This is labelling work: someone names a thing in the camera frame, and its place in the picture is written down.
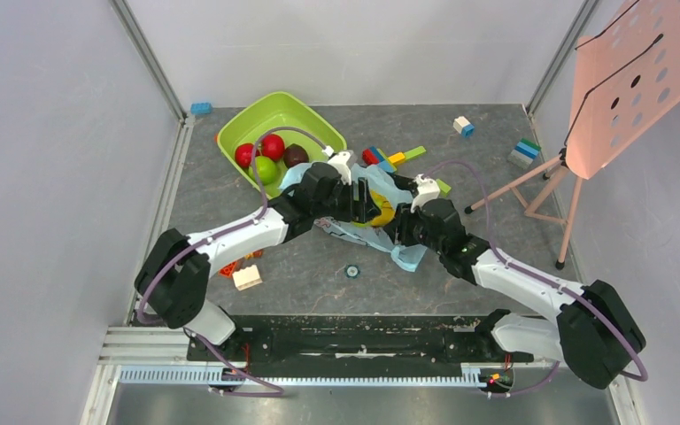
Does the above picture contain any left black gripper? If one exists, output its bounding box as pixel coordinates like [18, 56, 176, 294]
[312, 176, 381, 224]

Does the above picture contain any yellow green fake mango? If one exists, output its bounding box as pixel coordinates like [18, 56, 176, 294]
[367, 190, 396, 228]

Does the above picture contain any light blue printed plastic bag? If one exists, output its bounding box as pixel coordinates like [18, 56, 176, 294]
[313, 164, 427, 273]

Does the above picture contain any red fake tomato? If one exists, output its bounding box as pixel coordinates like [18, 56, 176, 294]
[260, 134, 285, 161]

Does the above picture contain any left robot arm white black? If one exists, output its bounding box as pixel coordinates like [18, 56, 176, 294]
[135, 163, 381, 361]

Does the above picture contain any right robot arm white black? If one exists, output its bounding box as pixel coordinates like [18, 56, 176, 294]
[383, 199, 648, 389]

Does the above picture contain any dark purple fake fruit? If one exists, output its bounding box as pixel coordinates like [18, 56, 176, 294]
[282, 143, 310, 169]

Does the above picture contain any green fake apple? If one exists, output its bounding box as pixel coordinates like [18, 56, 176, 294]
[249, 156, 281, 186]

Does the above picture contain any red fake apple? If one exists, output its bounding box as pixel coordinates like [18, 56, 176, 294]
[234, 143, 261, 169]

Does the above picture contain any small green toy block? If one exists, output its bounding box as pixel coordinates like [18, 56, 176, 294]
[436, 179, 452, 198]

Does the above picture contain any multicolour toy block stack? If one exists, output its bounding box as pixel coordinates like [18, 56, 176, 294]
[361, 146, 427, 174]

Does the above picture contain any white blue toy block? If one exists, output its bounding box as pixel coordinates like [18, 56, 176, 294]
[452, 116, 475, 138]

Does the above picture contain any grey blue green block stack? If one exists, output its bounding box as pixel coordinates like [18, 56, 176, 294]
[507, 138, 542, 169]

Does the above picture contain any orange toy car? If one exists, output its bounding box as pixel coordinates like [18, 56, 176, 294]
[242, 250, 264, 260]

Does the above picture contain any green plastic basin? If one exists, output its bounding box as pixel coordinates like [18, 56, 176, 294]
[217, 91, 347, 188]

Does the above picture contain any red flat toy block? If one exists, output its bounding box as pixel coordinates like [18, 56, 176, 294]
[218, 260, 242, 278]

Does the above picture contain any pink music stand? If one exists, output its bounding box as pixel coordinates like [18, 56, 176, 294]
[465, 1, 680, 270]

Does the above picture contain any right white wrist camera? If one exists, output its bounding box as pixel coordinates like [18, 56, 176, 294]
[411, 174, 441, 212]

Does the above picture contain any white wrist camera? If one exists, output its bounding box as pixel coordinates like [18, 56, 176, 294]
[327, 150, 357, 185]
[411, 174, 441, 212]

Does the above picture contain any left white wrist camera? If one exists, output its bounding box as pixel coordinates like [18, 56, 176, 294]
[327, 150, 357, 185]

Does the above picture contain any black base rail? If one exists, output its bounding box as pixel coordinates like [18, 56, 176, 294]
[218, 314, 534, 378]

